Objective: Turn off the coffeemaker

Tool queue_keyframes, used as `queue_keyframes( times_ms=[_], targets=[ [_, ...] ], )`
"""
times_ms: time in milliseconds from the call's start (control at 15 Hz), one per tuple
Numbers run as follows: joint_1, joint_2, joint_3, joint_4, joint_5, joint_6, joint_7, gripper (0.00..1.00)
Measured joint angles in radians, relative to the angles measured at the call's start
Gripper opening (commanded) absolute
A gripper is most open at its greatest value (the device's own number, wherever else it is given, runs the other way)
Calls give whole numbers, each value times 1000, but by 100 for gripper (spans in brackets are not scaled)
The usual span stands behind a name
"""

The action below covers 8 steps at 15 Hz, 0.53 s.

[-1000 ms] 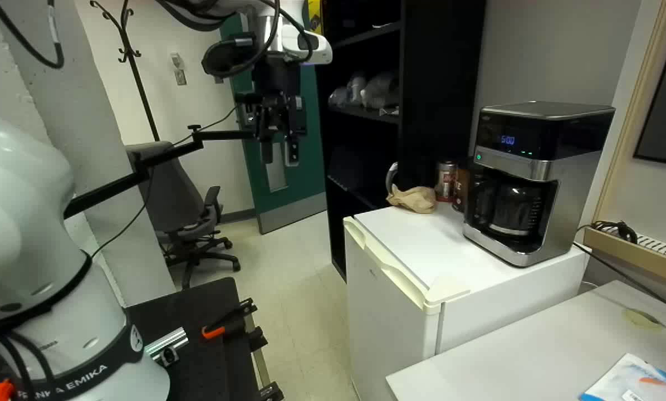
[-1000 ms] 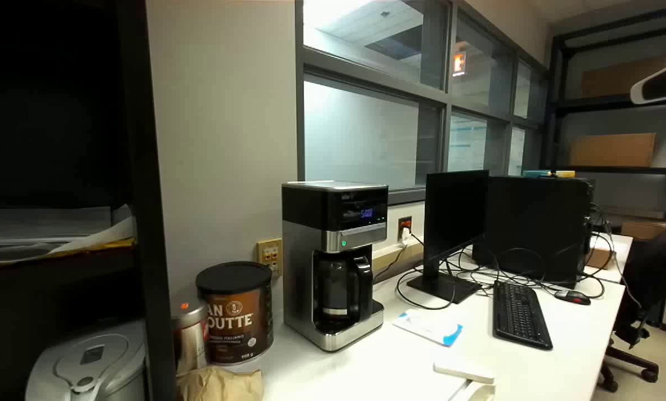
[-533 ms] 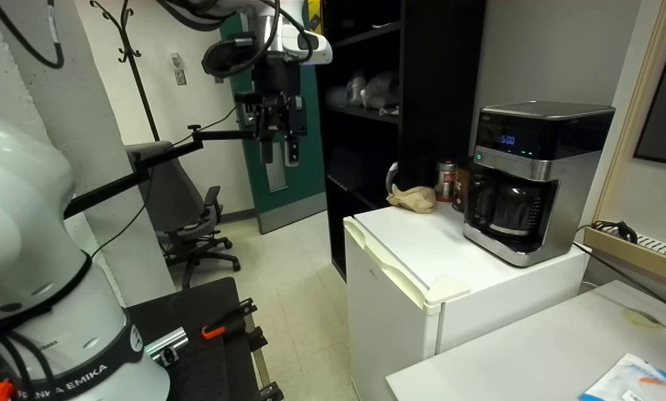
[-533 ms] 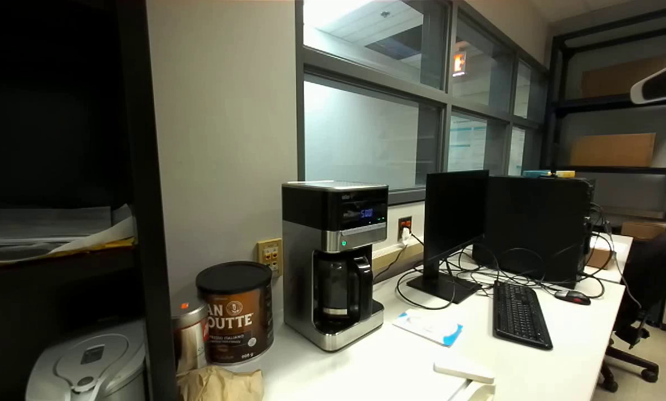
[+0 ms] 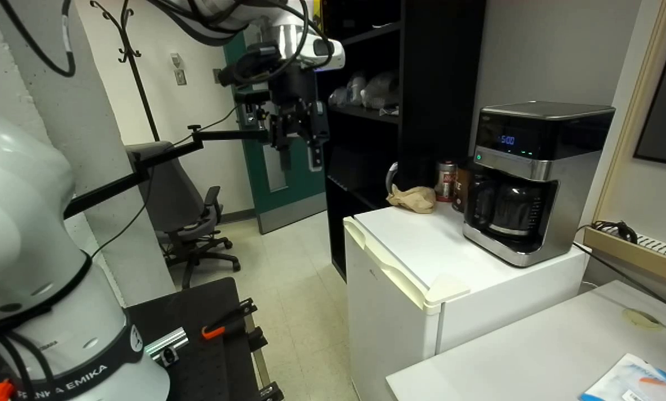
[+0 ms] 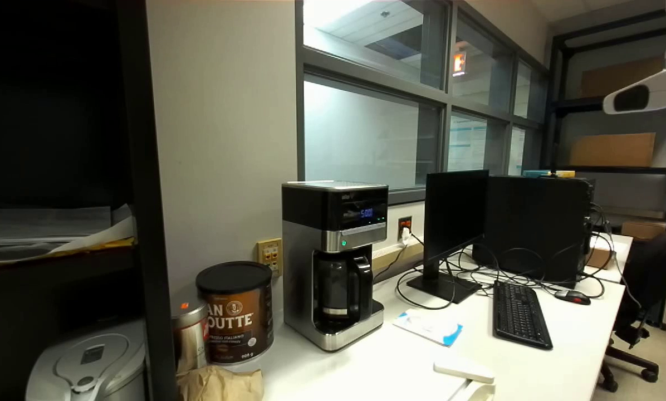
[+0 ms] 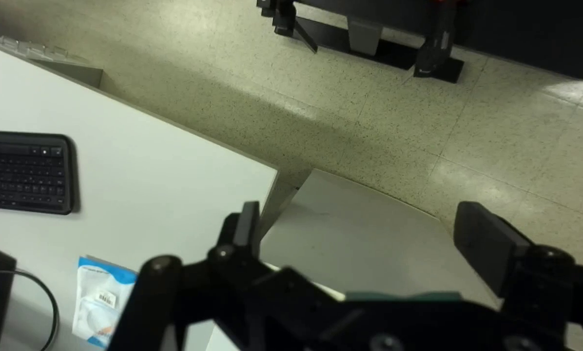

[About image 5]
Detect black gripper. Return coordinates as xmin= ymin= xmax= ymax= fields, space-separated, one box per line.
xmin=266 ymin=65 xmax=333 ymax=152

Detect black and steel coffeemaker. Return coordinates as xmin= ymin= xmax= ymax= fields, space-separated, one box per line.
xmin=461 ymin=100 xmax=618 ymax=270

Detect green door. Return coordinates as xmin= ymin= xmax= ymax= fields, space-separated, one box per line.
xmin=224 ymin=31 xmax=330 ymax=235

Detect clear plastic bags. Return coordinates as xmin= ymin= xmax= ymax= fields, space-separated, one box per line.
xmin=327 ymin=72 xmax=404 ymax=116

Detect black shelving unit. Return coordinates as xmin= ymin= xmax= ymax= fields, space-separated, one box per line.
xmin=317 ymin=0 xmax=489 ymax=280

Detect crumpled brown paper bag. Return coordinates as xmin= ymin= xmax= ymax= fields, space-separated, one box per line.
xmin=385 ymin=183 xmax=440 ymax=215

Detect black office chair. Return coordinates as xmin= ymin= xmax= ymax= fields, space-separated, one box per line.
xmin=156 ymin=184 xmax=244 ymax=290

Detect brown coffee can black lid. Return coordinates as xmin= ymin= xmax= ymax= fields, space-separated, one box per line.
xmin=435 ymin=161 xmax=460 ymax=204

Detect black coat rack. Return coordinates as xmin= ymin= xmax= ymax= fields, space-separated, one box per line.
xmin=90 ymin=0 xmax=163 ymax=145

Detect white mini fridge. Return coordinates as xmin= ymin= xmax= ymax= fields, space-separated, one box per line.
xmin=340 ymin=203 xmax=592 ymax=401

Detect glass coffee carafe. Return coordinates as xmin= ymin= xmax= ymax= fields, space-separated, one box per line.
xmin=466 ymin=173 xmax=554 ymax=241

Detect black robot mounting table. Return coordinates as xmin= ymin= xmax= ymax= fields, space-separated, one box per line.
xmin=0 ymin=277 xmax=285 ymax=401

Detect wooden window ledge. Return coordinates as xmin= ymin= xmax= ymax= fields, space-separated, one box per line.
xmin=582 ymin=225 xmax=666 ymax=295

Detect blue and white paper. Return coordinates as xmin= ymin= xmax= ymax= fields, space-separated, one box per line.
xmin=580 ymin=352 xmax=666 ymax=401

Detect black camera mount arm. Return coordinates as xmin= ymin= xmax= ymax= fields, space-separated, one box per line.
xmin=62 ymin=122 xmax=277 ymax=220

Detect orange handled clamp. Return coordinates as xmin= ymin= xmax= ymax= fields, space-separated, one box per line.
xmin=200 ymin=297 xmax=260 ymax=344

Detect black hanging cable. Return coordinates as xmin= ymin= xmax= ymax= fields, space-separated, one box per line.
xmin=0 ymin=0 xmax=78 ymax=77

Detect black cable bundle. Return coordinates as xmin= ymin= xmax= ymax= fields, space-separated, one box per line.
xmin=577 ymin=219 xmax=640 ymax=246

